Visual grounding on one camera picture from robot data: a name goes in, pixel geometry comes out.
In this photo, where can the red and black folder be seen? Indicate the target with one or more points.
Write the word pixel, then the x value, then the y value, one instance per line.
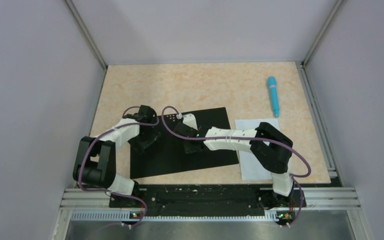
pixel 168 155

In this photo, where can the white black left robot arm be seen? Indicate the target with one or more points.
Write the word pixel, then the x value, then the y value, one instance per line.
pixel 95 164

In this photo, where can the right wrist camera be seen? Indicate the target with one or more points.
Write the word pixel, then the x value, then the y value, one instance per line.
pixel 188 119

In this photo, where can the turquoise marker pen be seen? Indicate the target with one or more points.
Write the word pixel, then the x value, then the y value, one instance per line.
pixel 273 93

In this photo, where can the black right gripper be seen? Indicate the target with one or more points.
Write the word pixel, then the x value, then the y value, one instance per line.
pixel 188 149

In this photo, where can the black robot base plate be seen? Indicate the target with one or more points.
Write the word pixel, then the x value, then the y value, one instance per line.
pixel 208 200

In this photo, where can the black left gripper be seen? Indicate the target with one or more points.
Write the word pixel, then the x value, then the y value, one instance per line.
pixel 154 135

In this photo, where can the aluminium frame rail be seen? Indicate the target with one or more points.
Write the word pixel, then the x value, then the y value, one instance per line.
pixel 331 213

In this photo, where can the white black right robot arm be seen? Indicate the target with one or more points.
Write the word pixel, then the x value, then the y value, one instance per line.
pixel 268 145

